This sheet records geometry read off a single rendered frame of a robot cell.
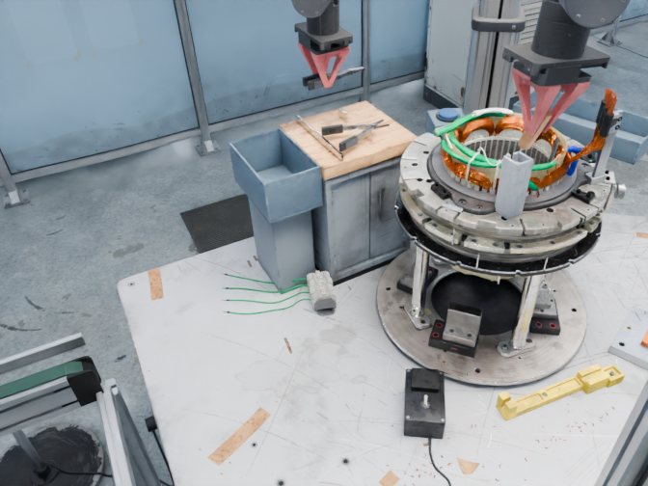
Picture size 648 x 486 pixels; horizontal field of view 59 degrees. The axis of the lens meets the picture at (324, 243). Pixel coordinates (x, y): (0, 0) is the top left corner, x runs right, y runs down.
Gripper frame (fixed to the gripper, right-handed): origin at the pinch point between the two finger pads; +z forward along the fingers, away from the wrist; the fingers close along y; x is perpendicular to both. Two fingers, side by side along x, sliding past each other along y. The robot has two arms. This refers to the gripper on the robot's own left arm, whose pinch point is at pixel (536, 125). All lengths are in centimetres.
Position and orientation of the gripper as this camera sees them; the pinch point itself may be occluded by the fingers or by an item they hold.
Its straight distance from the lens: 76.6
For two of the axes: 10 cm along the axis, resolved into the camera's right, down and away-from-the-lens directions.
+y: 9.4, -1.7, 2.8
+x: -3.3, -5.7, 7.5
